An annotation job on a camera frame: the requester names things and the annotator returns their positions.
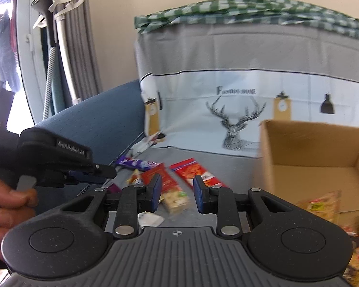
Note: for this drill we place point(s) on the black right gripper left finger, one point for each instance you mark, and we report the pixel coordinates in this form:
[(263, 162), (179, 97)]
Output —
[(131, 201)]

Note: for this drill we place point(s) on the purple candy bar wrapper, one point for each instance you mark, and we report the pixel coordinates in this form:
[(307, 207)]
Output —
[(136, 164)]

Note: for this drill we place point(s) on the brown cardboard box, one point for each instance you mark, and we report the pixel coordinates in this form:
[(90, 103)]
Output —
[(299, 161)]

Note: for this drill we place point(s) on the green checked cloth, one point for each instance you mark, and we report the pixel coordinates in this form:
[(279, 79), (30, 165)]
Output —
[(272, 12)]

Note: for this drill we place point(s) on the person's left hand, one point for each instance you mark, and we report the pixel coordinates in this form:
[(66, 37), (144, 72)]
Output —
[(15, 208)]

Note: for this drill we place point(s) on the clear pack of beige cakes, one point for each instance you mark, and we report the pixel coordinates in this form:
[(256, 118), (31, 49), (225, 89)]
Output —
[(175, 201)]

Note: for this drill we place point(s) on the black clear snack bag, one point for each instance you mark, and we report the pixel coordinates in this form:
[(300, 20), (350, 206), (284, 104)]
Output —
[(351, 273)]

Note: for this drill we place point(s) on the red square snack packet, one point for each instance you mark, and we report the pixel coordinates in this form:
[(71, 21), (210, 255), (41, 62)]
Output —
[(167, 185)]

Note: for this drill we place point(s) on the long red snack pack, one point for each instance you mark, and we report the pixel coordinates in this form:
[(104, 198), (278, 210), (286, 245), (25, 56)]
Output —
[(189, 168)]

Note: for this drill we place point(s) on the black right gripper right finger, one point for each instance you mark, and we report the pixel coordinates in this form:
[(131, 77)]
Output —
[(224, 203)]

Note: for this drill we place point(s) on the clear bag of round crackers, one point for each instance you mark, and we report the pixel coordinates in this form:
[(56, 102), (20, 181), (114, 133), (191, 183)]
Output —
[(326, 207)]

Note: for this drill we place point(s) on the yellow snack wrapper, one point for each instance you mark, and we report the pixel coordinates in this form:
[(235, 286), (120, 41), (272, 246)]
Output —
[(135, 179)]

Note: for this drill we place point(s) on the deer print sofa cover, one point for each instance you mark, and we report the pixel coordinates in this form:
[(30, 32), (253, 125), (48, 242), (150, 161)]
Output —
[(209, 87)]

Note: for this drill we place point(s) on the grey curtain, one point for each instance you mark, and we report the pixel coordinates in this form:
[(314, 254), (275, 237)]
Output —
[(75, 75)]

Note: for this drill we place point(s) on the purple tube snack pack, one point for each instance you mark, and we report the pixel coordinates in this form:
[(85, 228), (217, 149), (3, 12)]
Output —
[(113, 188)]

